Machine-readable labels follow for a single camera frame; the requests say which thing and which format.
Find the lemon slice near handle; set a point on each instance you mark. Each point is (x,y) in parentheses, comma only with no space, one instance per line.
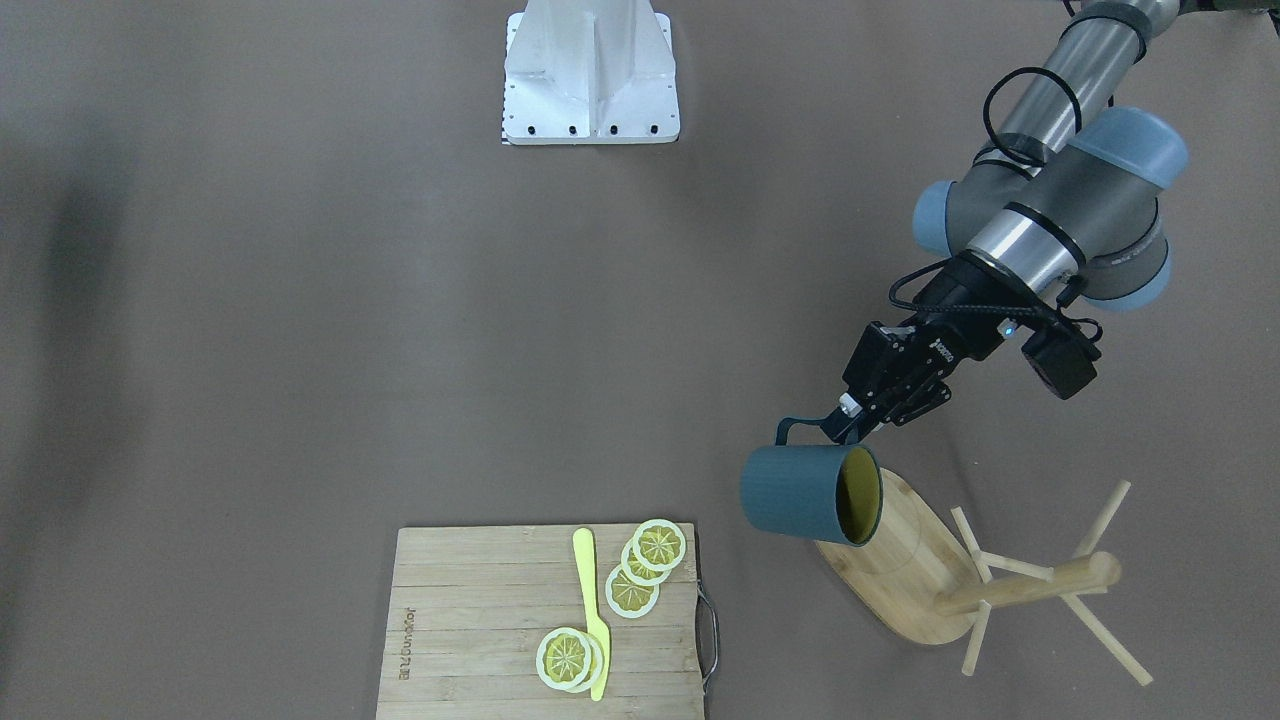
(660,544)

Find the bamboo cutting board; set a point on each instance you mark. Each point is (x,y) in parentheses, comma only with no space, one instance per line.
(468,607)

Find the lemon slice top pair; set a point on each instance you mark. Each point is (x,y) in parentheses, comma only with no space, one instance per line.
(562,658)

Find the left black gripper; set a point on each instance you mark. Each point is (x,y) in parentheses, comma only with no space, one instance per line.
(958,322)

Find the lemon slice under knife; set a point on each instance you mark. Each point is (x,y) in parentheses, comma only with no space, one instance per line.
(595,668)

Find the yellow plastic knife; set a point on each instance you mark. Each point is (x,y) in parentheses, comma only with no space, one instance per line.
(584,553)

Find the white camera pole base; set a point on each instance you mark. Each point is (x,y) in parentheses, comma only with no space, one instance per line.
(589,73)

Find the dark teal mug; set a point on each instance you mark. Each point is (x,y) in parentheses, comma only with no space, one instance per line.
(830,493)

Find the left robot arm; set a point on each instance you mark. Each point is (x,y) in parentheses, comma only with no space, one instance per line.
(1061,204)

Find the lemon slice middle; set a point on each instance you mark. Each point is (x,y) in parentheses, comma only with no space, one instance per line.
(637,572)

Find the wooden mug tree rack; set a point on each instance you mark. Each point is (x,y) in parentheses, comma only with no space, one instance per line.
(934,584)

